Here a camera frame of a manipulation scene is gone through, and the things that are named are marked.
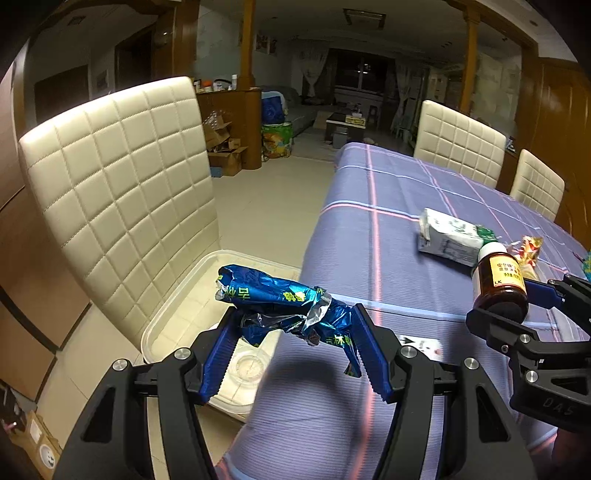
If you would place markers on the wooden cabinet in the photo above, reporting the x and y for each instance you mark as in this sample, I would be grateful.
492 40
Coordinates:
244 129

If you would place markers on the large cream quilted chair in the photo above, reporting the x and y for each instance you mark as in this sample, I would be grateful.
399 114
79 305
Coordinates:
129 184

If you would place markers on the blue foil snack wrapper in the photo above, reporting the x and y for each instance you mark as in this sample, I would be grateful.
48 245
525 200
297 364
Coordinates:
277 288

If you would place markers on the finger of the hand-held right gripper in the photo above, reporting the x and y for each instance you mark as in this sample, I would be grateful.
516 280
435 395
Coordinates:
494 325
540 293

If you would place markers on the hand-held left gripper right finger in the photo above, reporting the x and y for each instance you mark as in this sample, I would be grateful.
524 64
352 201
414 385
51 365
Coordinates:
376 364

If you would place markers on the cardboard box with socket print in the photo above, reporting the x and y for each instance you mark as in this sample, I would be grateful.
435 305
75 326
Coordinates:
39 447

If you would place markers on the grey sofa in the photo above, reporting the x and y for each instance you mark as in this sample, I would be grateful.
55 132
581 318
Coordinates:
304 115

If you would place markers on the dark window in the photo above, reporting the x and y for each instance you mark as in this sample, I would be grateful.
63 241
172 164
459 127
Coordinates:
362 69

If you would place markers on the brown medicine bottle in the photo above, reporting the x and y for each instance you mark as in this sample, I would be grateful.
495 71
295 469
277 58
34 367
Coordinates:
501 281

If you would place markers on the coffee table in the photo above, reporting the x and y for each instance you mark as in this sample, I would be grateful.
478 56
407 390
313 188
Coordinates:
346 127

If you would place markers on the purple plaid tablecloth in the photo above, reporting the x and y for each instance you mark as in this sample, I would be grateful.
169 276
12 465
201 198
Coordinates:
369 230

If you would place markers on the clear plastic cup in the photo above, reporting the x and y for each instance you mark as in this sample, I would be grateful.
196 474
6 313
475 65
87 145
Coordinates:
249 367

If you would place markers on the patterned curtain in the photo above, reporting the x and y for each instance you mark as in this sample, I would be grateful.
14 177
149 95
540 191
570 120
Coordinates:
404 92
313 69

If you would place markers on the red yellow checkered wrapper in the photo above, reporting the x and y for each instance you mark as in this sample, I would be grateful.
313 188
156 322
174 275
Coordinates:
531 249

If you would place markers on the wooden pillar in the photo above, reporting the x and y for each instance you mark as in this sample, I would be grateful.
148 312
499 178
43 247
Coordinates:
248 41
474 69

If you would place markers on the white green milk carton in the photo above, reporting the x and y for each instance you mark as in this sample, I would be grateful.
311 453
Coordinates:
443 240

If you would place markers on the white paper card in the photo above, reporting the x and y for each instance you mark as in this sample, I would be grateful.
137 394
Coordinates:
422 345

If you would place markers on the ceiling air vent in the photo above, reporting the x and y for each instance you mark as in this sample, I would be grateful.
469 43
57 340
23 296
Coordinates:
364 16

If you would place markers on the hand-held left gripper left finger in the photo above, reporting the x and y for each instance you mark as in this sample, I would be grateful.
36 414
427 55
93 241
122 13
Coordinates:
214 364

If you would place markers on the clear plastic bin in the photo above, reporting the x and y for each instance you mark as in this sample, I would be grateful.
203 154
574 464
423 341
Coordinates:
184 309

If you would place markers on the blue bag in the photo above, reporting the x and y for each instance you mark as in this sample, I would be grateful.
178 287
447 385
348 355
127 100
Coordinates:
273 108

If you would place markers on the colourful printed bag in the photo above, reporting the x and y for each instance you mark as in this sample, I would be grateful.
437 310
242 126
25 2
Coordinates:
277 141

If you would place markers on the open cardboard box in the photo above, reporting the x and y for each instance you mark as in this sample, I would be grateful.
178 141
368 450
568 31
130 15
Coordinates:
226 161
217 134

